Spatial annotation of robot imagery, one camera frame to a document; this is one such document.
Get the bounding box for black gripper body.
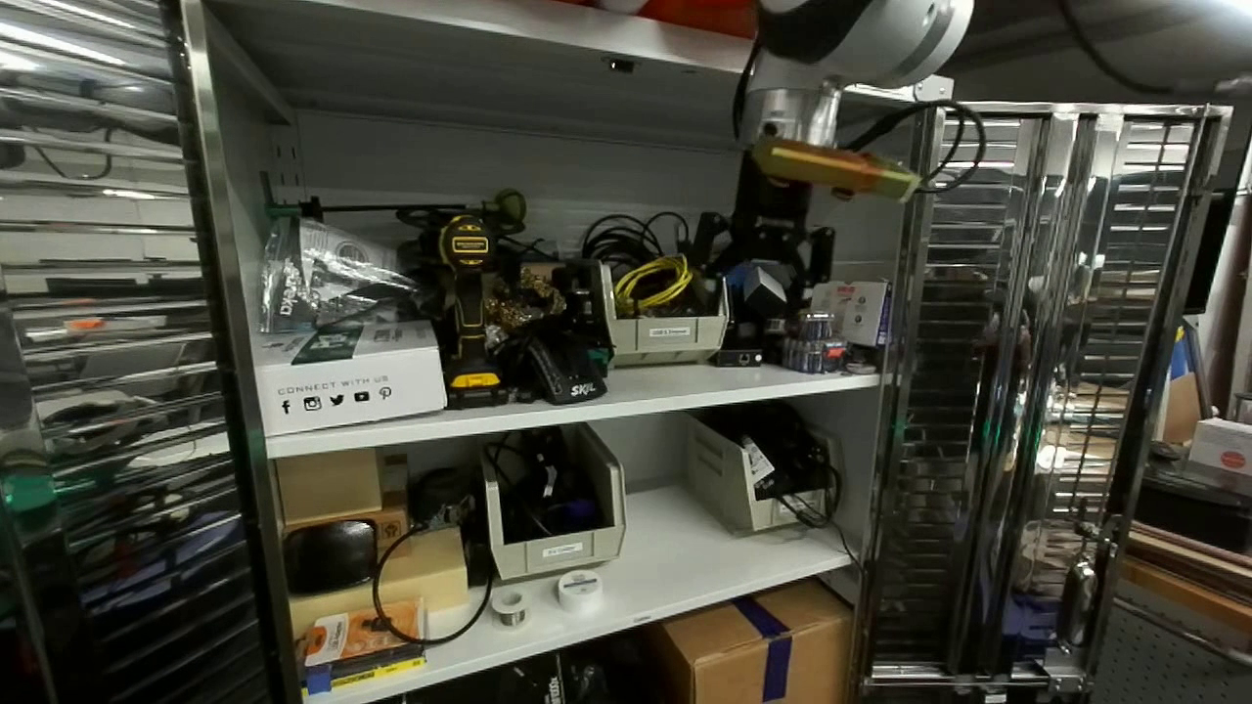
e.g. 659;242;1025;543
732;168;820;251

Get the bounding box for white tray bin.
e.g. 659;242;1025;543
597;259;735;371

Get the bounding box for tall steel tray rack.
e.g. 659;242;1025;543
858;97;1237;694

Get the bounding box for small white red box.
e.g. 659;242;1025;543
820;275;890;350

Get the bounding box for small dark can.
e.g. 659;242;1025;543
782;310;845;379

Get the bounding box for black tool charger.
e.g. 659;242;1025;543
511;255;612;408

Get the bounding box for orange plastic case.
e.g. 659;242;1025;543
589;0;765;37

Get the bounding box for white storage bin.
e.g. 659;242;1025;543
679;408;842;539

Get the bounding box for yellow black power drill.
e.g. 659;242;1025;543
426;211;515;409

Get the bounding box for white metal shelf unit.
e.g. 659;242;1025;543
172;0;924;704

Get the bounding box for grey storage bin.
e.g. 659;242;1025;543
478;426;629;585

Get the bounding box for white tape roll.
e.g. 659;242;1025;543
551;565;605;620

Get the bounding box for green clamp with black rod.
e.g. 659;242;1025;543
255;178;533;238

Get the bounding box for cardboard box with blue tape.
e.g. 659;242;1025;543
644;578;862;704

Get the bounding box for white printed product box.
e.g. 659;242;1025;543
249;318;451;440

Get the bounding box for clear plastic bag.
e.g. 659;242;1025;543
255;216;422;331

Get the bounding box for white carton in background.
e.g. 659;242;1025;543
1189;415;1252;482

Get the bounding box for small cardboard box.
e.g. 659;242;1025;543
268;449;392;528

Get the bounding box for wooden planks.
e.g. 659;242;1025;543
1124;515;1252;636

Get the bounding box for black pouch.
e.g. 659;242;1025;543
282;515;382;597

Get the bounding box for book with yellow blue cover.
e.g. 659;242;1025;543
293;597;432;694

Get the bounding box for steel slatted rack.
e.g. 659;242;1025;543
0;0;268;704

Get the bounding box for green plastic object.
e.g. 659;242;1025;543
0;468;62;528

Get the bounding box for black cable bundle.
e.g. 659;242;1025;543
575;207;704;320

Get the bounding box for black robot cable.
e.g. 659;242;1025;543
842;97;989;195

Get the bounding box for small grey tape ring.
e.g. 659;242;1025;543
487;585;533;628

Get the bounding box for black cable loop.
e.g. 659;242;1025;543
366;515;499;653

